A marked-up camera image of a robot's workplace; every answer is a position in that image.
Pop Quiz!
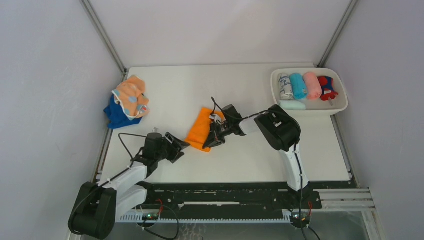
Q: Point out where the pink rolled towel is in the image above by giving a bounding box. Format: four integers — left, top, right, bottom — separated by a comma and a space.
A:
303, 72, 322, 100

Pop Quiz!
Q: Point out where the white patterned rolled towel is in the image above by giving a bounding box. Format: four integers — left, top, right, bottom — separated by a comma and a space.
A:
278, 73, 294, 101

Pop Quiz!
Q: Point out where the left corner aluminium post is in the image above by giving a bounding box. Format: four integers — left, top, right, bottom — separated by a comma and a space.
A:
79, 0, 127, 76

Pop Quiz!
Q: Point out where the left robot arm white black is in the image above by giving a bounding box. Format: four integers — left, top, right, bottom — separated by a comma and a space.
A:
67, 132, 190, 240

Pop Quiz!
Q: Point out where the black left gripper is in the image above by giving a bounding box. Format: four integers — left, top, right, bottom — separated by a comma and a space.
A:
155, 132, 190, 164

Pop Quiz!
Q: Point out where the peach patterned towel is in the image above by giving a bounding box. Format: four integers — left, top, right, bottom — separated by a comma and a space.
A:
112, 75, 150, 121

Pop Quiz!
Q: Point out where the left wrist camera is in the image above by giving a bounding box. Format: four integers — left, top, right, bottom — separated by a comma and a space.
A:
144, 127, 163, 152

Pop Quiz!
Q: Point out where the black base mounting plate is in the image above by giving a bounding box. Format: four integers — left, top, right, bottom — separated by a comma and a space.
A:
124, 181, 323, 221

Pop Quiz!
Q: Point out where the light mint green towel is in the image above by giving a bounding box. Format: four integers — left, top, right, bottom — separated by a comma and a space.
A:
278, 100, 307, 111

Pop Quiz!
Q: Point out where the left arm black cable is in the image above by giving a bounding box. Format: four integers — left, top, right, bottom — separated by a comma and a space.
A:
67, 133, 148, 234

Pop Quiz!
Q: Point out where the white slotted cable duct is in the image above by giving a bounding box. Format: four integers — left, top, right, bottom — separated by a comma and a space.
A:
117, 211, 292, 224

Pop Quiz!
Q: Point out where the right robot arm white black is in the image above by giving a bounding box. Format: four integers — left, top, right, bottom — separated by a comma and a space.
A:
202, 104, 309, 208

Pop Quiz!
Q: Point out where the white plastic basket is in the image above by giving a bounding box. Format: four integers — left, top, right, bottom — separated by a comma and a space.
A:
270, 68, 348, 116

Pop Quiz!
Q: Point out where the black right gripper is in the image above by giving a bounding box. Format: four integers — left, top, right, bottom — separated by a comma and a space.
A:
204, 120, 234, 149

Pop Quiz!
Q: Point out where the cyan rolled towel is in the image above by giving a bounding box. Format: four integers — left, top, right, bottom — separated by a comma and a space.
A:
289, 73, 308, 100

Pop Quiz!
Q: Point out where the right corner aluminium post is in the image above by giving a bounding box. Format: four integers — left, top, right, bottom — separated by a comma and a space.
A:
317, 0, 360, 68

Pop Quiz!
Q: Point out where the aluminium frame rail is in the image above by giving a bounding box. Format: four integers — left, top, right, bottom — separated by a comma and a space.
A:
74, 188, 377, 213

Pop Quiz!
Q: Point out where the red blue rolled towel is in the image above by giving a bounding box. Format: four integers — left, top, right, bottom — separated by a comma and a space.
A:
317, 76, 339, 101

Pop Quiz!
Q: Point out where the corner aluminium post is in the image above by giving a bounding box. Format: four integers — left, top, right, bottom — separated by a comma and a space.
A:
317, 0, 360, 68
79, 0, 127, 76

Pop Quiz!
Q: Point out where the orange towel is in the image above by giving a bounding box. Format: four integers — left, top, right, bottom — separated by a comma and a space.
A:
184, 107, 213, 153

